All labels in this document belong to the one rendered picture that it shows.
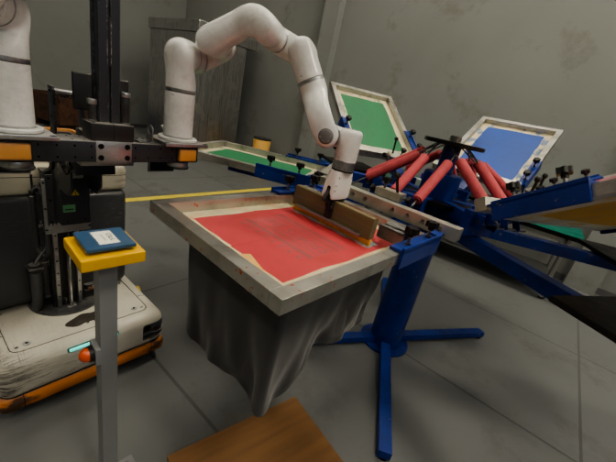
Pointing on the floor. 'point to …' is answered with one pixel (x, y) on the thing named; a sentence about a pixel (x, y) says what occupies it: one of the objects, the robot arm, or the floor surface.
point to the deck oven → (226, 89)
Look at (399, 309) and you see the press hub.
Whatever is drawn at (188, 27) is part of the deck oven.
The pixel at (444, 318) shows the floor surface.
